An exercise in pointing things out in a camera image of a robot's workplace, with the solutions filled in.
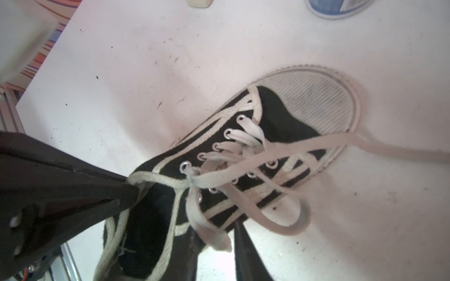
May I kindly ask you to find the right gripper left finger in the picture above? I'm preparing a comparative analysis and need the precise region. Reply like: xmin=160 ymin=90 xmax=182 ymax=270
xmin=170 ymin=228 xmax=205 ymax=281

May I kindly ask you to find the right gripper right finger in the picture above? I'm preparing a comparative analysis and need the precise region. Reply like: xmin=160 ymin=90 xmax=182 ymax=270
xmin=234 ymin=220 xmax=273 ymax=281

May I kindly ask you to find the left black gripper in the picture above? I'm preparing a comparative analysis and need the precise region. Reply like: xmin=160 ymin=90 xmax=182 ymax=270
xmin=1 ymin=132 xmax=139 ymax=279

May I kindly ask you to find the white shoelace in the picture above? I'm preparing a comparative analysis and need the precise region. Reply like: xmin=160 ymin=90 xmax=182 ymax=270
xmin=126 ymin=131 xmax=450 ymax=252

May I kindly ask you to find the black white sneaker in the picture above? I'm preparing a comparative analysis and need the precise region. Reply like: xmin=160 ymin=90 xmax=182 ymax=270
xmin=93 ymin=65 xmax=361 ymax=281

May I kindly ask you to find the grey blue stapler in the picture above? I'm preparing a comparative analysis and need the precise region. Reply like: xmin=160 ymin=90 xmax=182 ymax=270
xmin=186 ymin=0 xmax=213 ymax=8

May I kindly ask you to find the blue capped pencil tube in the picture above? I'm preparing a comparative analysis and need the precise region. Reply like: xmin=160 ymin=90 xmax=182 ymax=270
xmin=305 ymin=0 xmax=374 ymax=20

